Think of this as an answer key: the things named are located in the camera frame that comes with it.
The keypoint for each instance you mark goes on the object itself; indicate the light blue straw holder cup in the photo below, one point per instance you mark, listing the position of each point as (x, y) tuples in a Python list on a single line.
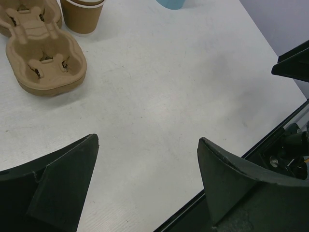
[(171, 4)]

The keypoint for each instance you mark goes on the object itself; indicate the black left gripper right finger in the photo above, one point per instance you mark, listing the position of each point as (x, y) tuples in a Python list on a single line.
[(244, 197)]

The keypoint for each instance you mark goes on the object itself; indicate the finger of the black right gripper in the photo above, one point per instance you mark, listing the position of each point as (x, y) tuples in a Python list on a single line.
[(294, 63)]

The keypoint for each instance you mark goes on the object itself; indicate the stack of brown paper cups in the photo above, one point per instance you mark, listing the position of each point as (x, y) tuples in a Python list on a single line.
[(81, 16)]

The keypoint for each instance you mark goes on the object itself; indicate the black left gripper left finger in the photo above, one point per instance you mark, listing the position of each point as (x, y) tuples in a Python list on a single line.
[(48, 194)]

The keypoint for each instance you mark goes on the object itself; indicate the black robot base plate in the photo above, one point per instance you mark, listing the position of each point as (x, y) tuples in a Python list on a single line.
[(285, 150)]

